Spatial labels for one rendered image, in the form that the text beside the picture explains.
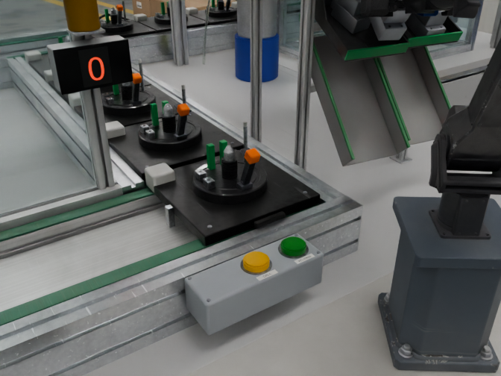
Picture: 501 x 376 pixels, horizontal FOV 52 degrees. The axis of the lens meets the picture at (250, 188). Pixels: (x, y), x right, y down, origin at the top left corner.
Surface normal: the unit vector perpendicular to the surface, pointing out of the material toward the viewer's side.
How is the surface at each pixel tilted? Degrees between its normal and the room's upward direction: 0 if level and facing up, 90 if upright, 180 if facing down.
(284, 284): 90
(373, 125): 45
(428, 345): 90
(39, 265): 0
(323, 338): 0
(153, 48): 90
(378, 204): 0
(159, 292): 90
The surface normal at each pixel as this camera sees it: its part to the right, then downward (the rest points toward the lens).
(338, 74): 0.28, -0.29
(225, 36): 0.55, 0.41
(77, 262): 0.00, -0.87
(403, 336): -0.73, 0.34
